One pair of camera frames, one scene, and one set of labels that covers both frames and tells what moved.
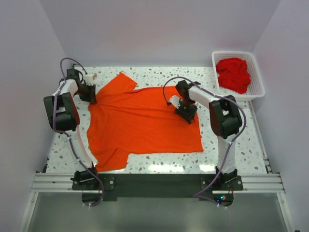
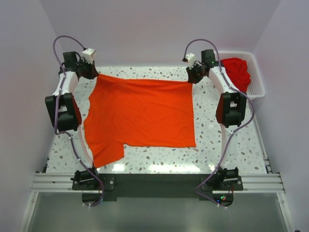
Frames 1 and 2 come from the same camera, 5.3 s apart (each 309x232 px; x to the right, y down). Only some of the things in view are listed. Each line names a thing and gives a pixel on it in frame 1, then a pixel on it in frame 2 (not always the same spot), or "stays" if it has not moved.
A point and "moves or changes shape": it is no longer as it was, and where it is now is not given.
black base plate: x=217 y=187 stays
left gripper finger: x=93 y=100 → x=93 y=73
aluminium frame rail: x=46 y=181 stays
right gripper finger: x=189 y=118 → x=193 y=78
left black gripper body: x=85 y=93 → x=85 y=68
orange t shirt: x=127 y=120 moves or changes shape
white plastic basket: x=254 y=90 stays
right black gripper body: x=186 y=108 → x=197 y=69
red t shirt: x=233 y=74 stays
